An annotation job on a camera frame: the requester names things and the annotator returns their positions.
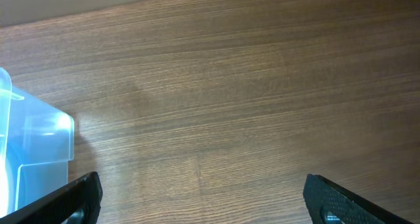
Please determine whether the clear plastic storage bin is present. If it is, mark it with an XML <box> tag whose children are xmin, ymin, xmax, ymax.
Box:
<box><xmin>1</xmin><ymin>70</ymin><xmax>74</xmax><ymax>216</ymax></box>

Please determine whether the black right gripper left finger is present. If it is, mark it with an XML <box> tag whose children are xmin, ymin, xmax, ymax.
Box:
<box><xmin>1</xmin><ymin>171</ymin><xmax>103</xmax><ymax>224</ymax></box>

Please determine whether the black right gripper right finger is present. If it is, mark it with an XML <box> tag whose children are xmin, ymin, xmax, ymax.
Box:
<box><xmin>303</xmin><ymin>174</ymin><xmax>412</xmax><ymax>224</ymax></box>

